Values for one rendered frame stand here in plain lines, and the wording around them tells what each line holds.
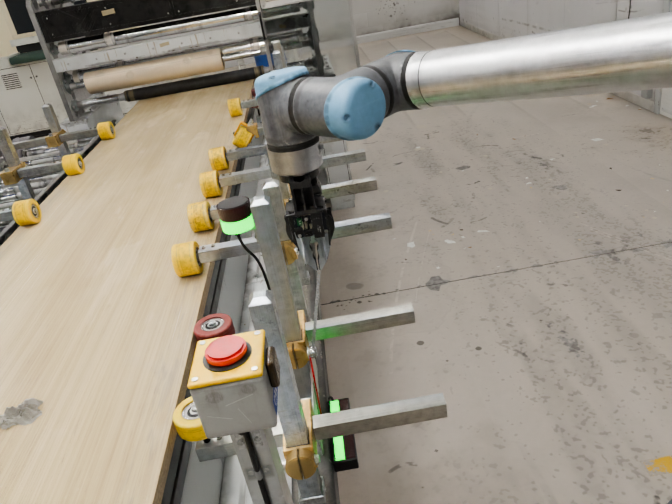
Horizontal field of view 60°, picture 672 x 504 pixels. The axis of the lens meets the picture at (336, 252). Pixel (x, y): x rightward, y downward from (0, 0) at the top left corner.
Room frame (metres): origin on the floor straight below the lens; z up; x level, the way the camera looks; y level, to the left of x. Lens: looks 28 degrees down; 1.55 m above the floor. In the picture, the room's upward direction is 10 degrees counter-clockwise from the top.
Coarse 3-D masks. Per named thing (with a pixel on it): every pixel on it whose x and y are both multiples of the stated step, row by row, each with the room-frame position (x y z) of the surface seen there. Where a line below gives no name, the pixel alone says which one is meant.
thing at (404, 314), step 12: (372, 312) 1.02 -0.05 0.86; (384, 312) 1.01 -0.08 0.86; (396, 312) 1.00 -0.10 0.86; (408, 312) 0.99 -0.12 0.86; (312, 324) 1.01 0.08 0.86; (324, 324) 1.00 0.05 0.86; (336, 324) 1.00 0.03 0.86; (348, 324) 1.00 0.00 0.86; (360, 324) 0.99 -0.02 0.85; (372, 324) 0.99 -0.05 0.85; (384, 324) 0.99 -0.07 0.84; (396, 324) 0.99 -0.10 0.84; (312, 336) 1.00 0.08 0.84; (324, 336) 1.00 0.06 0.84; (336, 336) 1.00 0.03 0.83
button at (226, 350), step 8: (224, 336) 0.48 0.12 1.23; (232, 336) 0.47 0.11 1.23; (216, 344) 0.47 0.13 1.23; (224, 344) 0.46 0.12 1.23; (232, 344) 0.46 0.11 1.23; (240, 344) 0.46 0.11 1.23; (208, 352) 0.46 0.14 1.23; (216, 352) 0.45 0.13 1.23; (224, 352) 0.45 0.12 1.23; (232, 352) 0.45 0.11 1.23; (240, 352) 0.45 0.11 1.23; (208, 360) 0.45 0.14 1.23; (216, 360) 0.44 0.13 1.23; (224, 360) 0.44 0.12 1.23; (232, 360) 0.44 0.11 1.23
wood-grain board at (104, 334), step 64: (128, 128) 2.91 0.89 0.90; (192, 128) 2.68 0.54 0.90; (64, 192) 2.08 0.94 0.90; (128, 192) 1.95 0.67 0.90; (192, 192) 1.83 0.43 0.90; (0, 256) 1.59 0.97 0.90; (64, 256) 1.50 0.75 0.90; (128, 256) 1.43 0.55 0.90; (0, 320) 1.20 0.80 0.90; (64, 320) 1.15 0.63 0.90; (128, 320) 1.10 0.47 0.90; (192, 320) 1.05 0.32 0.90; (0, 384) 0.95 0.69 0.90; (64, 384) 0.91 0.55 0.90; (128, 384) 0.87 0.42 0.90; (0, 448) 0.76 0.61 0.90; (64, 448) 0.73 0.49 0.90; (128, 448) 0.71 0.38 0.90
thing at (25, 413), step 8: (24, 400) 0.86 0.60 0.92; (32, 400) 0.86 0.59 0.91; (40, 400) 0.87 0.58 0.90; (8, 408) 0.84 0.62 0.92; (16, 408) 0.84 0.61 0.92; (24, 408) 0.83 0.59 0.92; (32, 408) 0.85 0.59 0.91; (0, 416) 0.83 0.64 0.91; (8, 416) 0.83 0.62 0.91; (16, 416) 0.82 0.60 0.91; (24, 416) 0.82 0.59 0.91; (32, 416) 0.82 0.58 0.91; (0, 424) 0.82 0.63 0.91; (8, 424) 0.81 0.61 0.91; (16, 424) 0.81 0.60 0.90; (24, 424) 0.81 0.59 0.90
